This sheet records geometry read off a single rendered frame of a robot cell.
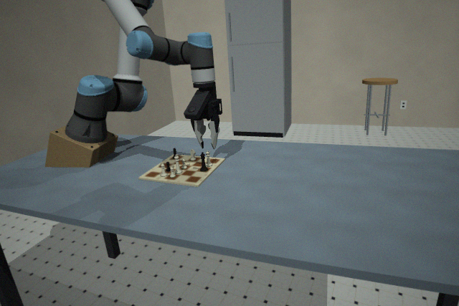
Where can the brown and cream chessboard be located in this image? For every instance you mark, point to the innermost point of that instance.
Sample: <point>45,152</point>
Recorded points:
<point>191,176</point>

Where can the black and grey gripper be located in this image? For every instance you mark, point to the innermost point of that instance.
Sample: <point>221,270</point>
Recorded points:
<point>212,111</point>

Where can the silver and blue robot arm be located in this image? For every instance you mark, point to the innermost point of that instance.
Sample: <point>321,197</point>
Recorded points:
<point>97,95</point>

